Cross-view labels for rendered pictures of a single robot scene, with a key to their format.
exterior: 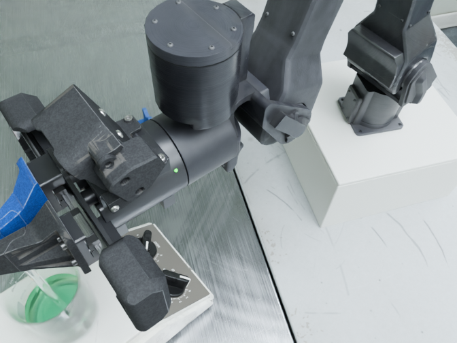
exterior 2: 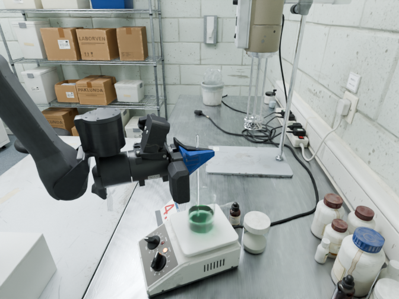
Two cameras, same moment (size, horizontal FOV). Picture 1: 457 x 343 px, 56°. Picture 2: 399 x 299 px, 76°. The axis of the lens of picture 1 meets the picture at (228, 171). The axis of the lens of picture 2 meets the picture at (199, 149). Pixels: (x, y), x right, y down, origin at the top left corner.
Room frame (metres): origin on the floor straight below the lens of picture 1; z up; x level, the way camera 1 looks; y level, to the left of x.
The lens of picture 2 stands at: (0.50, 0.29, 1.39)
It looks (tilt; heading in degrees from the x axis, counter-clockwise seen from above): 28 degrees down; 201
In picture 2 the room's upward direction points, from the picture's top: straight up
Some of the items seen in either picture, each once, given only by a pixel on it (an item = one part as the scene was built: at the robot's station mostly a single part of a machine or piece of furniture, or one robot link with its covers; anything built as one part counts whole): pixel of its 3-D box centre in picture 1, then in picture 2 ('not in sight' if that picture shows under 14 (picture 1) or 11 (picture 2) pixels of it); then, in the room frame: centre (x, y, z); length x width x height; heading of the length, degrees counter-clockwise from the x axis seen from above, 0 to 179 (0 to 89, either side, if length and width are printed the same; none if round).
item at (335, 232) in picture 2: not in sight; (335, 237); (0.00, 0.43, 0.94); 0.05 x 0.05 x 0.09
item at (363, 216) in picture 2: not in sight; (358, 226); (-0.05, 0.48, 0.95); 0.06 x 0.06 x 0.10
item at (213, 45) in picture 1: (231, 83); (89, 149); (0.23, 0.00, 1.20); 0.11 x 0.08 x 0.12; 130
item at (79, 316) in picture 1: (58, 298); (199, 212); (0.12, 0.15, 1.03); 0.07 x 0.06 x 0.08; 154
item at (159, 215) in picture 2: not in sight; (168, 215); (0.05, 0.03, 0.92); 0.09 x 0.06 x 0.04; 37
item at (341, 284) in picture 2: not in sight; (345, 289); (0.13, 0.44, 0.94); 0.03 x 0.03 x 0.08
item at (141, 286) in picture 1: (117, 181); (154, 162); (0.17, 0.08, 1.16); 0.19 x 0.08 x 0.06; 39
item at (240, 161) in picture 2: not in sight; (246, 159); (-0.33, 0.16, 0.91); 0.30 x 0.20 x 0.01; 107
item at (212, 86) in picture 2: not in sight; (212, 86); (-0.95, -0.18, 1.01); 0.14 x 0.14 x 0.21
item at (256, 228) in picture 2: not in sight; (255, 232); (0.05, 0.26, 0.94); 0.06 x 0.06 x 0.08
